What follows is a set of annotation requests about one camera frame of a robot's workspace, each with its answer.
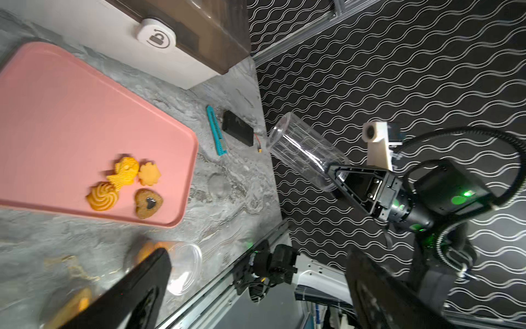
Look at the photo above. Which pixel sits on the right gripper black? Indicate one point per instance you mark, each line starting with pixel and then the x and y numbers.
pixel 381 194

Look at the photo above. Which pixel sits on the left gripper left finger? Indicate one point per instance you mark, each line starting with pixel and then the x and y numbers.
pixel 134 301

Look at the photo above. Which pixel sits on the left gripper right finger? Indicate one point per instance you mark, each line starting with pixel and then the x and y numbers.
pixel 381 301

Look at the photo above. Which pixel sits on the clear cookie jar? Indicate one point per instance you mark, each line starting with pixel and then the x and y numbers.
pixel 186 261
pixel 64 304

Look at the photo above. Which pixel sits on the clear cookie jar handled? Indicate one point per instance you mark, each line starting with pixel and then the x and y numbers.
pixel 303 149

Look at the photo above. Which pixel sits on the brown heart cookie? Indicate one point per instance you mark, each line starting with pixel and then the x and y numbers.
pixel 147 203

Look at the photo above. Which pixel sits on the orange swirl cookie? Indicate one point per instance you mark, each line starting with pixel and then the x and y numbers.
pixel 102 197

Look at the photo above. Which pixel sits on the orange flower cookie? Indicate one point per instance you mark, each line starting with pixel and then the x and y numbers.
pixel 149 174

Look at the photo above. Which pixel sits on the orange fish cookie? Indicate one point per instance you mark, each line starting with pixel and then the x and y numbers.
pixel 126 170

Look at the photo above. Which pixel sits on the clear jar lid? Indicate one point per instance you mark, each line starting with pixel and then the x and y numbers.
pixel 219 186

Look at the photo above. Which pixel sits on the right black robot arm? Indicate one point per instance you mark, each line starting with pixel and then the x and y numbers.
pixel 434 200

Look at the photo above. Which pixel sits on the pink plastic tray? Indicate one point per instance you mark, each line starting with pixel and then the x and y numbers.
pixel 64 126

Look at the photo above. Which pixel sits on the brown white storage box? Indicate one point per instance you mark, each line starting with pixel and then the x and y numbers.
pixel 184 43

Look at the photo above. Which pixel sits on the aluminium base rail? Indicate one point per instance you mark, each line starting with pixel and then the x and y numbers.
pixel 210 304

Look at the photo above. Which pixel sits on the black battery pack with cable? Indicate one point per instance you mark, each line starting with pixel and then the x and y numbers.
pixel 240 130

